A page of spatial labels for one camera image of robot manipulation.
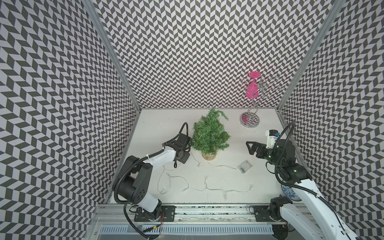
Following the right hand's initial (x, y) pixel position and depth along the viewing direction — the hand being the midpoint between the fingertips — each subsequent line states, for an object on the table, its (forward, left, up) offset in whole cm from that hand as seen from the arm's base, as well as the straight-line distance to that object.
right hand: (252, 146), depth 77 cm
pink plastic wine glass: (+44, -10, +1) cm, 45 cm away
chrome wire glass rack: (+31, -10, -15) cm, 36 cm away
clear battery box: (-4, +1, -17) cm, 18 cm away
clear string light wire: (-13, +25, -17) cm, 33 cm away
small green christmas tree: (0, +23, +10) cm, 26 cm away
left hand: (+3, +40, -15) cm, 43 cm away
